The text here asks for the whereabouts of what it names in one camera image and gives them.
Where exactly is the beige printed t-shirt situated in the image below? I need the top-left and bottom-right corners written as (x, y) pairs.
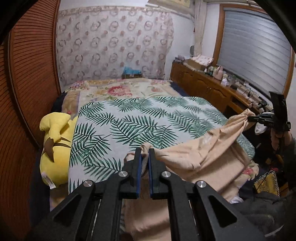
top-left (125, 109), bottom-right (259, 240)

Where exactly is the dark clothing pile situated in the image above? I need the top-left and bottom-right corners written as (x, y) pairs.
top-left (233, 192), bottom-right (295, 240)

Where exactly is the person's right hand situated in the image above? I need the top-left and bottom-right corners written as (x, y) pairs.
top-left (270, 129), bottom-right (292, 150)

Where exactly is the wooden sideboard cabinet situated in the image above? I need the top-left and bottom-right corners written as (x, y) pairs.
top-left (170, 61), bottom-right (270, 118)

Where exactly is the palm leaf print blanket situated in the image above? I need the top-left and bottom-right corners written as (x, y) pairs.
top-left (68, 96), bottom-right (254, 192)

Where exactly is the gold patterned bag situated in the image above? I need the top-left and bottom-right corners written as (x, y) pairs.
top-left (254, 170), bottom-right (280, 197)

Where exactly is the pink bottle on sideboard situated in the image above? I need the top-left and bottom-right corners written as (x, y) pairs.
top-left (214, 66), bottom-right (223, 81)

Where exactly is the grey window blind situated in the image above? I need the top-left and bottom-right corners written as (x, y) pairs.
top-left (217, 7), bottom-right (290, 94)

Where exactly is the yellow plush toy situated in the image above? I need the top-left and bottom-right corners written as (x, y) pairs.
top-left (39, 112), bottom-right (77, 189)

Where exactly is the cardboard box with cloth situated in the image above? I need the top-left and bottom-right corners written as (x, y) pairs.
top-left (183, 54), bottom-right (214, 71)

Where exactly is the floral quilt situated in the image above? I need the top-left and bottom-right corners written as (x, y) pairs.
top-left (61, 78), bottom-right (180, 117)

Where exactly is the blue item at headboard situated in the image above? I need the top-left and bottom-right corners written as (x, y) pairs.
top-left (121, 67), bottom-right (142, 79)

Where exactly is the beige curtain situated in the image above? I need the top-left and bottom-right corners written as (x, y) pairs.
top-left (194, 0), bottom-right (207, 56)

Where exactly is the patterned wall cloth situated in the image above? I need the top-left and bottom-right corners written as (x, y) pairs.
top-left (56, 6), bottom-right (174, 88)

